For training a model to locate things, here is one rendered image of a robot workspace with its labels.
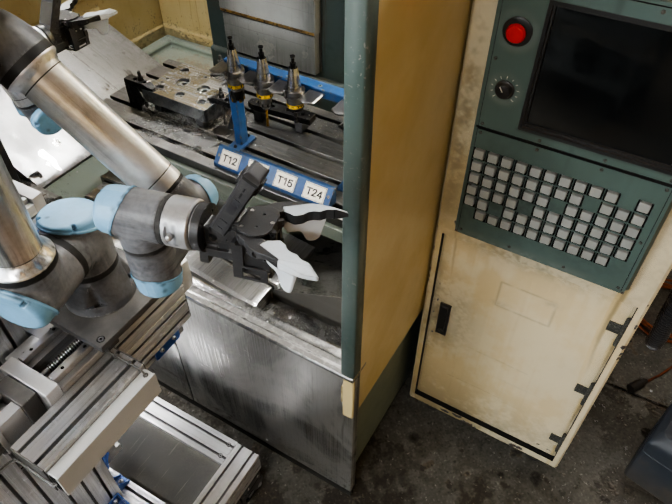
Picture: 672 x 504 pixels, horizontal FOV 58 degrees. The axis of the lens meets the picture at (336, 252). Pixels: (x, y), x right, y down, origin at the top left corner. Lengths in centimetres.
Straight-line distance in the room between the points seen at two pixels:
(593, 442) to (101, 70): 262
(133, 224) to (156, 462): 143
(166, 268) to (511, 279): 108
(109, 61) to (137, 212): 229
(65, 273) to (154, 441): 118
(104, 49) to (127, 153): 219
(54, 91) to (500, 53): 85
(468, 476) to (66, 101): 189
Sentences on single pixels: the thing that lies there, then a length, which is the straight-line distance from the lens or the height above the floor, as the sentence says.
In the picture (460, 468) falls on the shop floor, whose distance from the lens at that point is 241.
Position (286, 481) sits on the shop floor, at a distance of 235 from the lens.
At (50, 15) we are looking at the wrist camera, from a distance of 178.
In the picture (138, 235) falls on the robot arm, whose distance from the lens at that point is 90.
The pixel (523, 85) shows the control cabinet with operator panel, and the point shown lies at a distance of 137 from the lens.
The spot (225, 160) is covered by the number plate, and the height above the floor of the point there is 93.
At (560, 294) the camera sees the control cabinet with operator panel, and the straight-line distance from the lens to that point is 175.
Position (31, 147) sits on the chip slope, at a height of 70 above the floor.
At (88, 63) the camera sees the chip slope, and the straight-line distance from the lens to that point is 311.
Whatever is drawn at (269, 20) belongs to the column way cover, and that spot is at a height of 109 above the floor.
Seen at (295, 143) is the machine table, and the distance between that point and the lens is 217.
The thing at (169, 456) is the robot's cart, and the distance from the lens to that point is 223.
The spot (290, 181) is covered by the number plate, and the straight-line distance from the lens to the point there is 193.
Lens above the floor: 215
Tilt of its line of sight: 45 degrees down
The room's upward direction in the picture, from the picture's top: straight up
